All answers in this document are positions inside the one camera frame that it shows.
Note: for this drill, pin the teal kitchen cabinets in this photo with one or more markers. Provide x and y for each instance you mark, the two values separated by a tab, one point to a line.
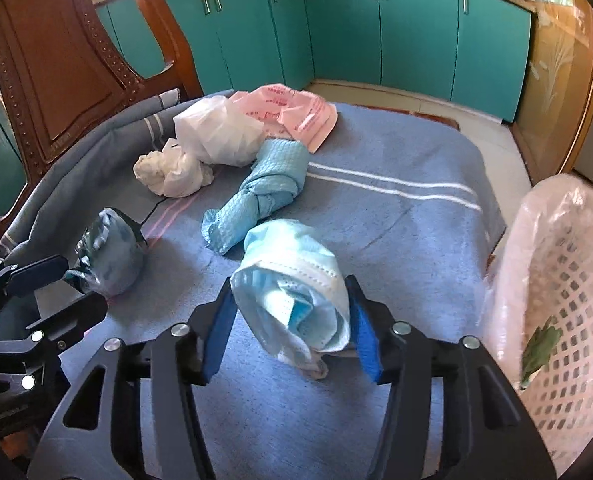
471	52

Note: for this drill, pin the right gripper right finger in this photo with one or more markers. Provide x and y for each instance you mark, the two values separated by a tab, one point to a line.
371	333

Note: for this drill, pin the pink printed plastic bag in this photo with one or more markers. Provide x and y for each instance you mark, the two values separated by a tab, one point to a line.
289	114

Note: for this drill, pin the blue face mask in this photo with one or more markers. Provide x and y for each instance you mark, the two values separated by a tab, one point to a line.
291	292

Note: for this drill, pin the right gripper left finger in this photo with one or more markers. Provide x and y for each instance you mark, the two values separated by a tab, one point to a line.
210	328

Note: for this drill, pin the green leafy vegetable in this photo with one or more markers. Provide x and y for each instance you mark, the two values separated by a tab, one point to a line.
538	350

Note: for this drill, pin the white tissue bag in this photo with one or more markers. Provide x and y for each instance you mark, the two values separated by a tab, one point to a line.
172	172

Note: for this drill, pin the wooden glass door frame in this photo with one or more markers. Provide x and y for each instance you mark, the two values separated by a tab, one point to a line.
556	108

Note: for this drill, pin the white plastic bag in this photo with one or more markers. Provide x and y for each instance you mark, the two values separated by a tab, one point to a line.
215	132

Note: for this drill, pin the brown wooden chair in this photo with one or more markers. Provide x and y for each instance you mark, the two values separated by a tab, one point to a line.
61	75

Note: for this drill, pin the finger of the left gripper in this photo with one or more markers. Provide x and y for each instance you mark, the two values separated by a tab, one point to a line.
36	275
68	326

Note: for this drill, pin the light blue knit cloth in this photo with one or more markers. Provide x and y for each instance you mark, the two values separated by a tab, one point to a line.
277	177

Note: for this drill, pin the white lattice trash basket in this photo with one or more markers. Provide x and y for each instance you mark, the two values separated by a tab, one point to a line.
566	309

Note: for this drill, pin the dark green wrapper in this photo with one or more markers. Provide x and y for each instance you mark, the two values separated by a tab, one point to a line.
109	255

